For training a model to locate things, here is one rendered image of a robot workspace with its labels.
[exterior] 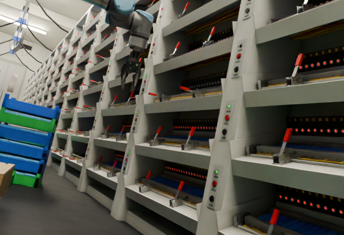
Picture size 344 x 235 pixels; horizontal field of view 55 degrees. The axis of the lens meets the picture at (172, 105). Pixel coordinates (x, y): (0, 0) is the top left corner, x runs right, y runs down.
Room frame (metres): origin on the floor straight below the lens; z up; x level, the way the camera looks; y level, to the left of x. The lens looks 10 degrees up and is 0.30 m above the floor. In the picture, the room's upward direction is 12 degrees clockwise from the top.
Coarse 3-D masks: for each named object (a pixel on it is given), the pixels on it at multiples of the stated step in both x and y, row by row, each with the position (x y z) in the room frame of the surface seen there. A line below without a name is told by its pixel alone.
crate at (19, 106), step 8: (8, 96) 1.86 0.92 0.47; (8, 104) 1.86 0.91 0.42; (16, 104) 1.87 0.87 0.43; (24, 104) 1.88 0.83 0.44; (32, 104) 1.89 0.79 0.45; (24, 112) 1.91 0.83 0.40; (32, 112) 1.89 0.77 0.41; (40, 112) 1.90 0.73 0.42; (48, 112) 1.91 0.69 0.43; (56, 112) 1.92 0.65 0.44; (56, 120) 2.04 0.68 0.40
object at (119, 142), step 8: (128, 120) 2.10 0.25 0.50; (112, 128) 2.21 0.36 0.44; (120, 128) 2.23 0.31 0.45; (128, 128) 2.12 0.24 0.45; (96, 136) 2.17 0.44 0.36; (104, 136) 2.02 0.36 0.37; (112, 136) 2.05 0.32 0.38; (120, 136) 1.80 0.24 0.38; (128, 136) 1.62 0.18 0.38; (96, 144) 2.12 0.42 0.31; (104, 144) 1.96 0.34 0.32; (112, 144) 1.83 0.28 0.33; (120, 144) 1.71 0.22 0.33
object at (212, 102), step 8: (224, 80) 1.00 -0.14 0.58; (208, 88) 1.38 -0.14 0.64; (216, 88) 1.33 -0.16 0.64; (144, 96) 1.53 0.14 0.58; (152, 96) 1.55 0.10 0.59; (208, 96) 1.07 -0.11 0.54; (216, 96) 1.03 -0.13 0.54; (144, 104) 1.54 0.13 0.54; (152, 104) 1.46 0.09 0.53; (160, 104) 1.39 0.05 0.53; (168, 104) 1.33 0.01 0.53; (176, 104) 1.27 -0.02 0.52; (184, 104) 1.22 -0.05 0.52; (192, 104) 1.17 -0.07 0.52; (200, 104) 1.12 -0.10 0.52; (208, 104) 1.08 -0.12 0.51; (216, 104) 1.04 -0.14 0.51; (152, 112) 1.48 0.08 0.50; (160, 112) 1.40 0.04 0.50
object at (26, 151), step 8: (0, 136) 2.03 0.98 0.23; (0, 144) 1.87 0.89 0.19; (8, 144) 1.88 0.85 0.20; (16, 144) 1.89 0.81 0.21; (8, 152) 1.88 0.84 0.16; (16, 152) 1.89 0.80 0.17; (24, 152) 1.90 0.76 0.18; (32, 152) 1.91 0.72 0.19; (40, 152) 1.92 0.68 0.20; (48, 152) 2.03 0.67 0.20
